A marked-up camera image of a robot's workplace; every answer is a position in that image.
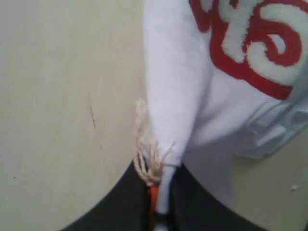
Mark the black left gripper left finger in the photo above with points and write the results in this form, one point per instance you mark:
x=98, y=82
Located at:
x=124, y=208

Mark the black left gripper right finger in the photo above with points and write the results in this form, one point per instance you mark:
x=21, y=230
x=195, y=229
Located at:
x=192, y=208

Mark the white t-shirt red lettering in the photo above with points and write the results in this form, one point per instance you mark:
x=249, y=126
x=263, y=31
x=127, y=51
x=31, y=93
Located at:
x=223, y=78

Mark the orange neck label tag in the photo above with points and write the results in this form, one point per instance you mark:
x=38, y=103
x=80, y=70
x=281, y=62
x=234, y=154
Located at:
x=153, y=195

